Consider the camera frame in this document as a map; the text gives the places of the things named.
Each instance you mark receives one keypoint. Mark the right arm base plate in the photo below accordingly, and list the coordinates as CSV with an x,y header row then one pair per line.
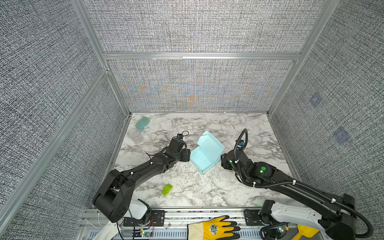
x,y
252,217

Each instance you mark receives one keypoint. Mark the yellow black work glove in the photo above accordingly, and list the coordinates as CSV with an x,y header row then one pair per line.
x,y
219,228

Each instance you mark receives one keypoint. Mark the teal sponge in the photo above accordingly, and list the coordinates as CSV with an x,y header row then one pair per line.
x,y
142,123

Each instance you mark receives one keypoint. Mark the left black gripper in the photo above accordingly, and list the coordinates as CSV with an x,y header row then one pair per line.
x,y
186,153

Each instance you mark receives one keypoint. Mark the light blue paper box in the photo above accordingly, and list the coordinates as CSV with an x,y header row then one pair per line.
x,y
208,153

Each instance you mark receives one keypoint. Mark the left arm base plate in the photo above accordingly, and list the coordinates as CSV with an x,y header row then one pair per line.
x,y
140,214

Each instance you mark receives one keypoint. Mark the yellow plastic scoop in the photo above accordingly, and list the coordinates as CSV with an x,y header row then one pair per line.
x,y
304,231

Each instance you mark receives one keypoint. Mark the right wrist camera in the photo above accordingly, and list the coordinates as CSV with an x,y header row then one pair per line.
x,y
241,145

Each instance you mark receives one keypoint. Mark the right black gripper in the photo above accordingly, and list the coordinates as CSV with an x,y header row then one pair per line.
x,y
225,161

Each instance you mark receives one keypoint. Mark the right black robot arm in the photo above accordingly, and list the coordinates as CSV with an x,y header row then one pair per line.
x,y
334,216

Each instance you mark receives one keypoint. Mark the green toy brick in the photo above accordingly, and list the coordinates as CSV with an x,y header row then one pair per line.
x,y
167,189

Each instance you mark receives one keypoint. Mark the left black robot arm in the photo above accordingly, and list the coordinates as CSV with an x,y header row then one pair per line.
x,y
114,196

